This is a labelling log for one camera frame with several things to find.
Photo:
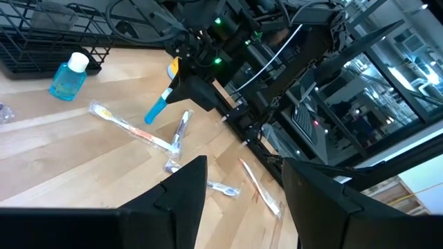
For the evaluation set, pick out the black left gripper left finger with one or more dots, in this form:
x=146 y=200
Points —
x=173 y=207

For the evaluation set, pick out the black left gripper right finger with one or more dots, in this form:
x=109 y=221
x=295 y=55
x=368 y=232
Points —
x=318 y=207

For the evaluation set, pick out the clear plastic cup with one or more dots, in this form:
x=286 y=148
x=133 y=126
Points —
x=53 y=17

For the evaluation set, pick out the yellow orange toothbrush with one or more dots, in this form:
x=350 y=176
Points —
x=117 y=121

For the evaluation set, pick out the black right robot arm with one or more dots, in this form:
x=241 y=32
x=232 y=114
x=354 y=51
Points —
x=239 y=32

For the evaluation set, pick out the toothbrush in clear wrapper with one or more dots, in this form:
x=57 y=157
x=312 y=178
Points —
x=5 y=114

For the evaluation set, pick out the orange white toothbrush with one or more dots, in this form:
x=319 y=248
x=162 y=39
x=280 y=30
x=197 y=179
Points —
x=259 y=188

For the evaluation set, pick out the blue white toothpaste tube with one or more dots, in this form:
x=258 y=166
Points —
x=155 y=109

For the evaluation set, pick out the blue mouthwash bottle white cap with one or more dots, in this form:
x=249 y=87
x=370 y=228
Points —
x=67 y=81

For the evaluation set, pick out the purple white toothbrush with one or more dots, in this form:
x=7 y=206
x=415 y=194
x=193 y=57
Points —
x=180 y=131

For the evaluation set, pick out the blue white wrapped toothbrush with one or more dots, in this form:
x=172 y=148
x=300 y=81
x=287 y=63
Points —
x=225 y=188

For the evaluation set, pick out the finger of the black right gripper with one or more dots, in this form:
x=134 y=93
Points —
x=180 y=86
x=204 y=93

